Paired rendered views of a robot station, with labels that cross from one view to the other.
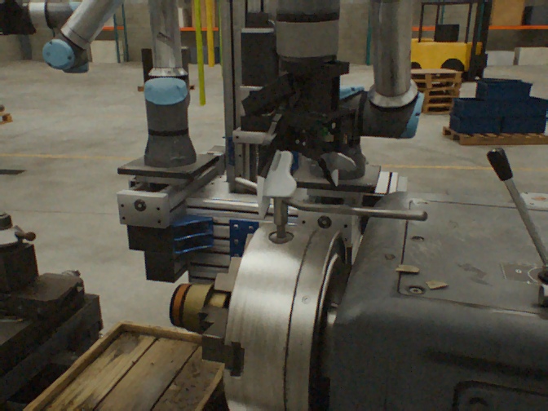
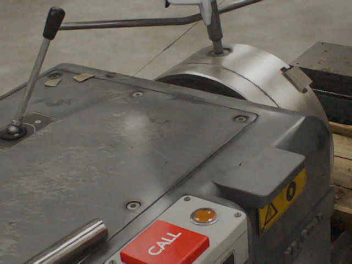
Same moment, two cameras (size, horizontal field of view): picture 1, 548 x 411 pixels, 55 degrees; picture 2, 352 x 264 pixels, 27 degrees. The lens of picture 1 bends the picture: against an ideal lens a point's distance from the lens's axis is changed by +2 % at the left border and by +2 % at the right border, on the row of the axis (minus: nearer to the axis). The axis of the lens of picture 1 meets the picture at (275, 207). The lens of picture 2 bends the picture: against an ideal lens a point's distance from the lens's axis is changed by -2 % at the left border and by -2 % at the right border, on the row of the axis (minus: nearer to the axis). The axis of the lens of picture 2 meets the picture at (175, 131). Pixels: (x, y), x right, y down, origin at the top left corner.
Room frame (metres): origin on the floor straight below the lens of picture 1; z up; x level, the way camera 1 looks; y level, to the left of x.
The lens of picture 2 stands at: (1.06, -0.99, 1.66)
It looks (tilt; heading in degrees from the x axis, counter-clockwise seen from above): 28 degrees down; 113
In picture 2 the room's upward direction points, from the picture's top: 7 degrees counter-clockwise
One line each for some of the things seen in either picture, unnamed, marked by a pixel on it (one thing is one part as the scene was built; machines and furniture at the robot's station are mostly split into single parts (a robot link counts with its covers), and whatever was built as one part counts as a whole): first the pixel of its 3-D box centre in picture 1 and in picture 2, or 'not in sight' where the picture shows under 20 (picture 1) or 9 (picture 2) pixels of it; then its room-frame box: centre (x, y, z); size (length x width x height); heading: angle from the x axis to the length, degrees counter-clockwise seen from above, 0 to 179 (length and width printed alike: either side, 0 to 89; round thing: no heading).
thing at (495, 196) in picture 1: (473, 202); (256, 177); (0.87, -0.35, 1.24); 0.09 x 0.08 x 0.03; 74
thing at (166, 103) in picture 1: (166, 103); not in sight; (1.49, 0.31, 1.33); 0.13 x 0.12 x 0.14; 7
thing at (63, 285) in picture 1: (25, 295); not in sight; (0.98, 0.53, 0.99); 0.20 x 0.10 x 0.05; 74
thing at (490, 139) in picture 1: (497, 111); not in sight; (7.32, -3.11, 0.39); 1.20 x 0.80 x 0.79; 92
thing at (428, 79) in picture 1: (420, 90); not in sight; (10.06, -2.75, 0.36); 1.26 x 0.86 x 0.73; 95
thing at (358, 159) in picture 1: (338, 154); not in sight; (1.36, -0.17, 1.21); 0.15 x 0.15 x 0.10
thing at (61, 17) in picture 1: (69, 16); not in sight; (1.59, 0.59, 1.56); 0.11 x 0.08 x 0.09; 97
